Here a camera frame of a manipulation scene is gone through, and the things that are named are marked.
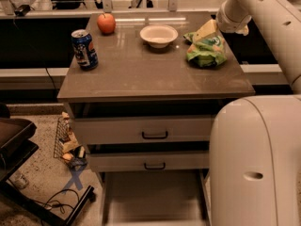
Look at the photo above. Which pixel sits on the blue pepsi can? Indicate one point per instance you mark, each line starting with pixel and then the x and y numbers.
pixel 84 50

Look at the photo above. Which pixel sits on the grey drawer cabinet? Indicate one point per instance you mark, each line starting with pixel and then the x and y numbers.
pixel 136 80

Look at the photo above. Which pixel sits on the white bowl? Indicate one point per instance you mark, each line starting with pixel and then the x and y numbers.
pixel 158 35

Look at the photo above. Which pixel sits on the black cart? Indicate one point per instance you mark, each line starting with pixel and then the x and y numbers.
pixel 16 148

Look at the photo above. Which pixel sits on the top drawer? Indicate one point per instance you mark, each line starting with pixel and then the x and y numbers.
pixel 142 129

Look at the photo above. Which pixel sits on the open bottom drawer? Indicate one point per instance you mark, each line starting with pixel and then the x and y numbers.
pixel 155 198

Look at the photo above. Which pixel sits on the green rice chip bag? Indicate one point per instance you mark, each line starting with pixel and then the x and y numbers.
pixel 206 52

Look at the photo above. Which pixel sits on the wire basket with snacks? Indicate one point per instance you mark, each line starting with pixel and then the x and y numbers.
pixel 67 148

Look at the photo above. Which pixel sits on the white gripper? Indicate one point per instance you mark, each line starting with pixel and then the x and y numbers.
pixel 224 22

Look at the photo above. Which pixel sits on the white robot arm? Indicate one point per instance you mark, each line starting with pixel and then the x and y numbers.
pixel 255 143

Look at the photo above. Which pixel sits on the middle drawer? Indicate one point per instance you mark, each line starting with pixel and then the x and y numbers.
pixel 175 160

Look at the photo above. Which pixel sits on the red apple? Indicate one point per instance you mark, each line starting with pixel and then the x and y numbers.
pixel 106 23

